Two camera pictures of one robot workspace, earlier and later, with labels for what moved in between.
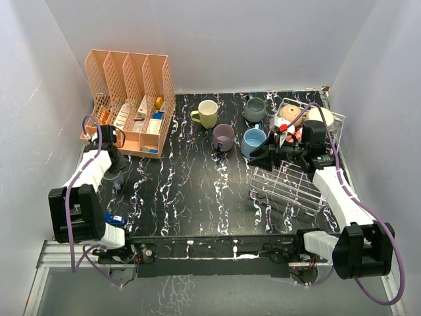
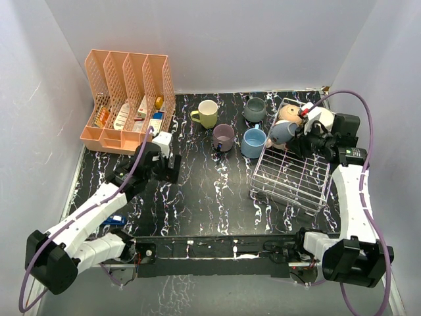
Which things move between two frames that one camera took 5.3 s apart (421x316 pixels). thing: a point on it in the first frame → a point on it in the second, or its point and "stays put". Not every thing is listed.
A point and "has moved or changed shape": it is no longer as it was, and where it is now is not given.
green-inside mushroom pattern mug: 314,114 stays put
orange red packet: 104,115 stays put
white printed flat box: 154,126 stays put
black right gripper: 266,162 → 300,143
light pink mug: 289,138 has moved or changed shape
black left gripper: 119,153 → 168,174
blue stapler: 116,218 stays put
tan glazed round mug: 291,112 stays put
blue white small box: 158,115 stays put
